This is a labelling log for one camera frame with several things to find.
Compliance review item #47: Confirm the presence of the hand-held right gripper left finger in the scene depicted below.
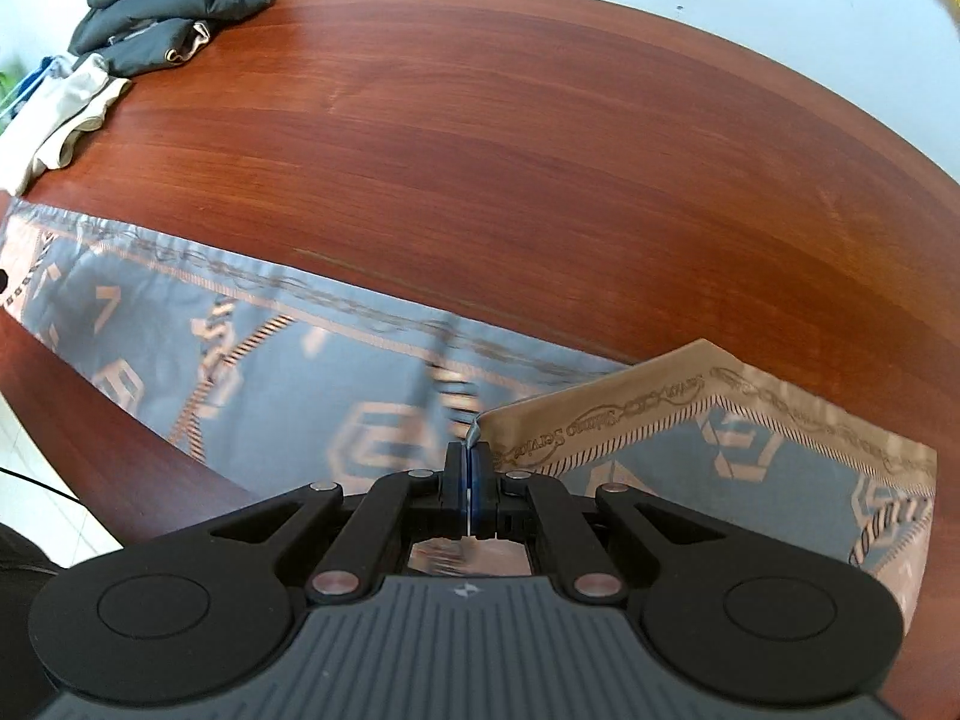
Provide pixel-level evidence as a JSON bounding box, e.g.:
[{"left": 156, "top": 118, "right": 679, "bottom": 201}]
[{"left": 210, "top": 441, "right": 473, "bottom": 606}]

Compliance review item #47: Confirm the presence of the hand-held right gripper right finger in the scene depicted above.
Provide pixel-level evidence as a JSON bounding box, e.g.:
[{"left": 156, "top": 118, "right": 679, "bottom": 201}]
[{"left": 469, "top": 439, "right": 725, "bottom": 606}]

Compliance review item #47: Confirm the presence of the grey and beige patterned scarf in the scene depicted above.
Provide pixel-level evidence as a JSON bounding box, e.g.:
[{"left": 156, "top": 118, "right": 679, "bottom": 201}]
[{"left": 0, "top": 195, "right": 940, "bottom": 638}]

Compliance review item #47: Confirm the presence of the cream white garment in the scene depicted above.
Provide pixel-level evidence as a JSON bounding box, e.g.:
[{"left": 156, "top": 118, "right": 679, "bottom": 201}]
[{"left": 0, "top": 52, "right": 134, "bottom": 197}]

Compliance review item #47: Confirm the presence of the dark grey folded garment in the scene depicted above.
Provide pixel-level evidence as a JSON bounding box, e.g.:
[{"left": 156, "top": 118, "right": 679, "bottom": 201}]
[{"left": 67, "top": 15, "right": 220, "bottom": 81}]

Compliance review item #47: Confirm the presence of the blue cloth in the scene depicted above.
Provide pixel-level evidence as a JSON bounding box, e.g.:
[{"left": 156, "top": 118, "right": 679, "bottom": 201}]
[{"left": 15, "top": 52, "right": 68, "bottom": 106}]

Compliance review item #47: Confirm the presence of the black cable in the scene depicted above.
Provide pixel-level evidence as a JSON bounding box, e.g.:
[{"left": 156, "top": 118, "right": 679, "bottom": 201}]
[{"left": 0, "top": 465, "right": 87, "bottom": 507}]

